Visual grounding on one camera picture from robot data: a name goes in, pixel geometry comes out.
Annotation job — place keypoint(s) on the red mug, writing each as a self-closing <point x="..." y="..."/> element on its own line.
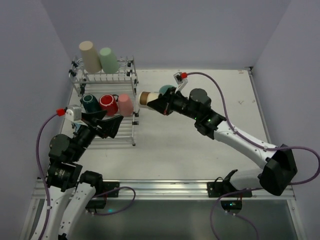
<point x="109" y="103"/>

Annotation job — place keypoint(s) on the sage green mug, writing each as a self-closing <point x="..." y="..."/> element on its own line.
<point x="164" y="88"/>

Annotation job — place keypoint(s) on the dark green mug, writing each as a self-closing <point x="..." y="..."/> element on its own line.
<point x="90" y="103"/>

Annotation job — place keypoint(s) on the beige tumbler cup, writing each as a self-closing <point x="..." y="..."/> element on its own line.
<point x="90" y="57"/>

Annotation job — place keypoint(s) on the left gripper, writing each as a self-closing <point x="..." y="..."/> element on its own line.
<point x="94" y="126"/>

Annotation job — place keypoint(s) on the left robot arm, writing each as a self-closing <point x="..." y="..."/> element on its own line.
<point x="67" y="189"/>

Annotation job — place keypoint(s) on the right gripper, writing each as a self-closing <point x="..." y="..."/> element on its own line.
<point x="167" y="100"/>

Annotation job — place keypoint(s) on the metal dish rack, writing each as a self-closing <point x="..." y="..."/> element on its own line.
<point x="124" y="81"/>

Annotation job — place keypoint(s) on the light green tumbler cup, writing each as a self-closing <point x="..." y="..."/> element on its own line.
<point x="108" y="60"/>

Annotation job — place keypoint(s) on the pink tumbler cup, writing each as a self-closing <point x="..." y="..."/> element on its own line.
<point x="125" y="105"/>

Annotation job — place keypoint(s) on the aluminium rail frame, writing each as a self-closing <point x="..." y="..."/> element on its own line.
<point x="166" y="140"/>

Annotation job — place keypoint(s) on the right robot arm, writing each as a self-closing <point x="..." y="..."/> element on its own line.
<point x="276" y="168"/>

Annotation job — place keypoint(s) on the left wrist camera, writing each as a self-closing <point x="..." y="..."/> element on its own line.
<point x="73" y="113"/>

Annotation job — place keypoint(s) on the light blue patterned cup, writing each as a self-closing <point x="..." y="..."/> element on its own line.
<point x="76" y="125"/>

